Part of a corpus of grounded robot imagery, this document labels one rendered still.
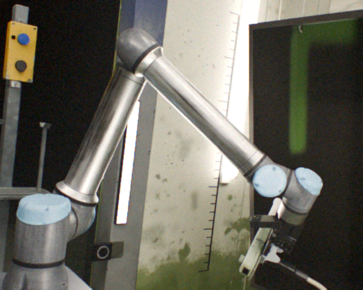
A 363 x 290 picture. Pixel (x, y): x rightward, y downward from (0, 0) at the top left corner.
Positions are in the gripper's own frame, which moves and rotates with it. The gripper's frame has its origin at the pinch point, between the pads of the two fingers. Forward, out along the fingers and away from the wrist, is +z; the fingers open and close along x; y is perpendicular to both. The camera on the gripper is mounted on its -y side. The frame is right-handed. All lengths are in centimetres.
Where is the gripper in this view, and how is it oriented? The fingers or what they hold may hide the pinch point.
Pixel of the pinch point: (263, 256)
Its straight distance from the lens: 160.8
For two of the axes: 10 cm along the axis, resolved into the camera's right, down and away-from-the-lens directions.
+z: -2.5, 8.2, 5.1
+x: 4.0, -3.9, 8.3
